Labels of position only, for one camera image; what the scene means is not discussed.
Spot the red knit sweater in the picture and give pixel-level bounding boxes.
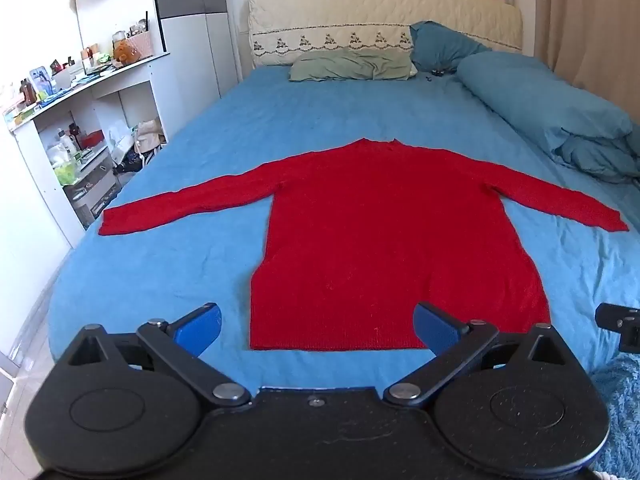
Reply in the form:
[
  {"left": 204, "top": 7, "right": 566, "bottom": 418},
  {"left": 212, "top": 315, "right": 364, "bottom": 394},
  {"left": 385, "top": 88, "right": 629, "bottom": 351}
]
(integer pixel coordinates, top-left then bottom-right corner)
[{"left": 99, "top": 139, "right": 626, "bottom": 351}]

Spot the blue fluffy rug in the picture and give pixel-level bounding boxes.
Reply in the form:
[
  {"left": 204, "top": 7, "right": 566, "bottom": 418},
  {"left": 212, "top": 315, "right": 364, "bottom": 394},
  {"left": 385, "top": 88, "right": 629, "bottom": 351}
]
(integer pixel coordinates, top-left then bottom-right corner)
[{"left": 591, "top": 353, "right": 640, "bottom": 479}]

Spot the rolled blue duvet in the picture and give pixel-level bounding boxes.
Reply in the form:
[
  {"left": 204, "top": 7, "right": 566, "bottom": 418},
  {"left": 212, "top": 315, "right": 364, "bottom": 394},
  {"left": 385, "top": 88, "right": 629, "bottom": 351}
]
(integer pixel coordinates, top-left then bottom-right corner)
[{"left": 457, "top": 51, "right": 639, "bottom": 184}]

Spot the white shelf desk unit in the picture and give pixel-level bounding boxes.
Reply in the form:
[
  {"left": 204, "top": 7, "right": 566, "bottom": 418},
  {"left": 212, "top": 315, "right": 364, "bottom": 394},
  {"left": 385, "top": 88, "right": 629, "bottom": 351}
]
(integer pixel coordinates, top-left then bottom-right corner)
[{"left": 10, "top": 53, "right": 182, "bottom": 248}]

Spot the small black object on bed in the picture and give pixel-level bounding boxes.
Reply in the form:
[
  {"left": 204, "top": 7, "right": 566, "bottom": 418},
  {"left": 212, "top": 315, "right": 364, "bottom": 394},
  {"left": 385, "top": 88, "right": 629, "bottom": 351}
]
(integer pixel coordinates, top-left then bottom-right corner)
[{"left": 425, "top": 70, "right": 446, "bottom": 81}]

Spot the green pillow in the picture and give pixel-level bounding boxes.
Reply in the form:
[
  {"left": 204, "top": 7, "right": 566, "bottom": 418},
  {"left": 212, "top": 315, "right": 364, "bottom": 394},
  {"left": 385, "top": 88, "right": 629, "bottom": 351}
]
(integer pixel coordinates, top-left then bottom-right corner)
[{"left": 288, "top": 49, "right": 418, "bottom": 82}]

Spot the teal pillow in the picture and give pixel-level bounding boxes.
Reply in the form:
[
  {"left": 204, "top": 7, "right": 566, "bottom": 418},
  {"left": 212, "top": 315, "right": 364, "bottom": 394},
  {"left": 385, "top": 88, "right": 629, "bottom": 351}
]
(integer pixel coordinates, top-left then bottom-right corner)
[{"left": 409, "top": 21, "right": 489, "bottom": 73}]

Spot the orange teddy bear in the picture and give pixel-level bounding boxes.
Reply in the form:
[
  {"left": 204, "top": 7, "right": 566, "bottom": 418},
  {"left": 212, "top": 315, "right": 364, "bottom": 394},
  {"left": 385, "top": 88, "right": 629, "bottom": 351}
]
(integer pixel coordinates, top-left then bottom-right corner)
[{"left": 113, "top": 40, "right": 141, "bottom": 66}]

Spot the beige curtain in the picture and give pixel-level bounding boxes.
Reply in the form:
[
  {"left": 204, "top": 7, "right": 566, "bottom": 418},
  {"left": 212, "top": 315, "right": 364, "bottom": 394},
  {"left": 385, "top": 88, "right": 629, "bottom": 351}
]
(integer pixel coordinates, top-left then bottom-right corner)
[{"left": 535, "top": 0, "right": 640, "bottom": 122}]

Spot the cream quilted headboard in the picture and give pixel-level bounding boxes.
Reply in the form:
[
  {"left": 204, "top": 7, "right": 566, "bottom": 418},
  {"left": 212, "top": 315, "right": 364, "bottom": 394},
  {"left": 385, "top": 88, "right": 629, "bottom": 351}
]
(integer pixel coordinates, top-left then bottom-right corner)
[{"left": 247, "top": 0, "right": 523, "bottom": 66}]

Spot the white grey wardrobe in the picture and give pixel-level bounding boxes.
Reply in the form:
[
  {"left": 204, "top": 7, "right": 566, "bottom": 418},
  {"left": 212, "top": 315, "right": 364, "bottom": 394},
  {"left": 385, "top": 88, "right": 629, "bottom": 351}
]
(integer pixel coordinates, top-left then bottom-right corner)
[{"left": 152, "top": 0, "right": 239, "bottom": 139}]

